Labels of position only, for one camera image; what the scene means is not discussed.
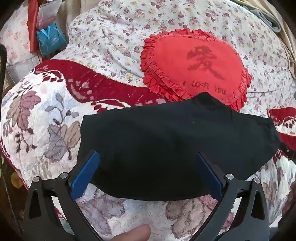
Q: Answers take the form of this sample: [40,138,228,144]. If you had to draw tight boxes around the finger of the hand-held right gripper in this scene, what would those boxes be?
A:
[280,142,296,161]

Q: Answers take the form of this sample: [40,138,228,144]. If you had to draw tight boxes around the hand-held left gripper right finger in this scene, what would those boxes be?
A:
[195,152,271,241]

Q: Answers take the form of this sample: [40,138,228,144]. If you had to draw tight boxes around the red cloth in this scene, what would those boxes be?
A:
[27,0,40,52]

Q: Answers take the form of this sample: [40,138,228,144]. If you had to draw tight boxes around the red heart-shaped frilled pillow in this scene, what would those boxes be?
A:
[141,28,252,112]

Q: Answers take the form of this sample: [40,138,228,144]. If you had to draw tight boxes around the grey folded cloth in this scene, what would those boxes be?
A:
[251,7,281,33]

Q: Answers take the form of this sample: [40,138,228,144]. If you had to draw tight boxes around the blue plastic bag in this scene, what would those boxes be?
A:
[36,22,67,57]

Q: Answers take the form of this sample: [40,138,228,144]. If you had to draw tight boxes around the clear plastic bag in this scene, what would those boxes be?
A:
[37,0,63,30]

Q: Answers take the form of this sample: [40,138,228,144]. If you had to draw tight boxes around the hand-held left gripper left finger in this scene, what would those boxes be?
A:
[23,150,102,241]

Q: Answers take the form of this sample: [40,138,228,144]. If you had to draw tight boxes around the white small-flower bed sheet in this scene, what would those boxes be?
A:
[53,0,296,130]

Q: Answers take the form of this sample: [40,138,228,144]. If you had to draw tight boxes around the red and white floral blanket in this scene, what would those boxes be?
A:
[0,59,296,241]

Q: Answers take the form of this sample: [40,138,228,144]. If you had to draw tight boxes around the pale floral pillow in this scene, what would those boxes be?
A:
[0,2,42,84]

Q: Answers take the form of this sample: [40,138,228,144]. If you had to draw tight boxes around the black pants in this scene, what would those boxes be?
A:
[76,91,281,202]

